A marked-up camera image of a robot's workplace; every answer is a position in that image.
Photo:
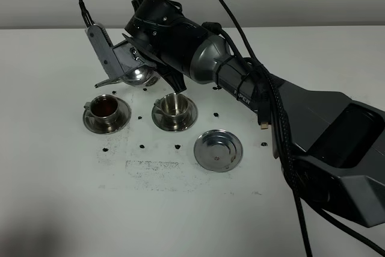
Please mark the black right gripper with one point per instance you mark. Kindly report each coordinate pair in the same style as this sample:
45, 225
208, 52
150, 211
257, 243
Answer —
163, 32

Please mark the stainless steel teapot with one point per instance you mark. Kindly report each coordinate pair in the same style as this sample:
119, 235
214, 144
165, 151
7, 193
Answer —
140, 76

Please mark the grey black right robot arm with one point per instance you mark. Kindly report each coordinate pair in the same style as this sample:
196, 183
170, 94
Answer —
336, 143

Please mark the steel teapot saucer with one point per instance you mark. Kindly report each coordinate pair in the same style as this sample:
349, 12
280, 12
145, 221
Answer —
218, 150

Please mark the steel right teacup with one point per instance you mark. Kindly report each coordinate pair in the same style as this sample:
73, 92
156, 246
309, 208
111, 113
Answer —
174, 107

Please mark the steel teacup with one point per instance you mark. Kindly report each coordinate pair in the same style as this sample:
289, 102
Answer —
103, 109
174, 107

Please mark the steel saucer under left cup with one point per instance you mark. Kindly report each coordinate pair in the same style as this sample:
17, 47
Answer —
122, 120

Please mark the steel saucer under cup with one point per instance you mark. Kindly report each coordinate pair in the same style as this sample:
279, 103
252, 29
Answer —
122, 120
170, 126

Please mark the steel saucer under right cup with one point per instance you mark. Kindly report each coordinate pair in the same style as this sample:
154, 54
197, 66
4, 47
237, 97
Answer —
170, 126

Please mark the steel left teacup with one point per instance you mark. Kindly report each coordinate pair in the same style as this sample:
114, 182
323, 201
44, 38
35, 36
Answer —
103, 109

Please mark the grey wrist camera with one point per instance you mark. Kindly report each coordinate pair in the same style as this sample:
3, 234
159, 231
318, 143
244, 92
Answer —
103, 48

